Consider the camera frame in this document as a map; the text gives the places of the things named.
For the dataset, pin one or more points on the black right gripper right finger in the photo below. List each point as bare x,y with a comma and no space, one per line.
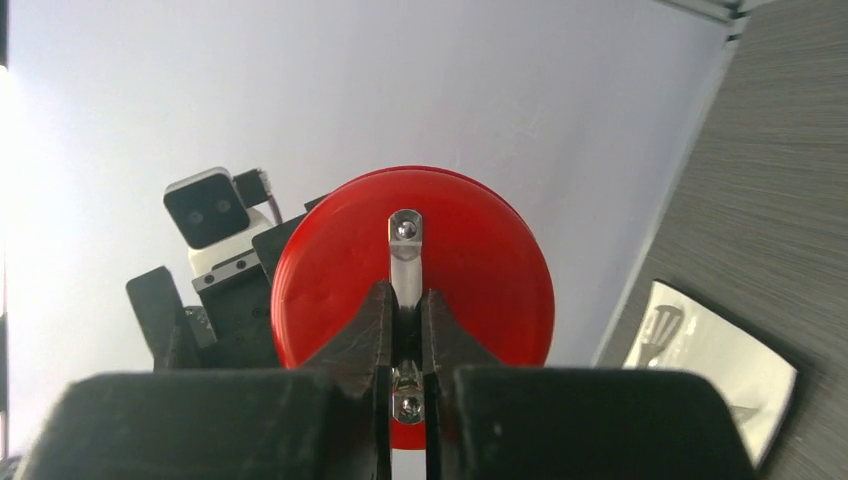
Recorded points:
486,420

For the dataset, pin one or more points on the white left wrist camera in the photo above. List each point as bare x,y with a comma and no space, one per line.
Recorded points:
216,214

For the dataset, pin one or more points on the red round lid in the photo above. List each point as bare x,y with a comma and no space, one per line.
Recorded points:
478,253

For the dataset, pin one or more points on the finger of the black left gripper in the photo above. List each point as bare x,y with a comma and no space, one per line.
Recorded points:
163,321

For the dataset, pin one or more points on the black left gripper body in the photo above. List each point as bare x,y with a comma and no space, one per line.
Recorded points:
233,325

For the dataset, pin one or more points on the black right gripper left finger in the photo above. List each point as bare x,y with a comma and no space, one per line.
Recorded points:
328,419

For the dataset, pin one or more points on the white square plate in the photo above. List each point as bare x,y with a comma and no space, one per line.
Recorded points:
755,381

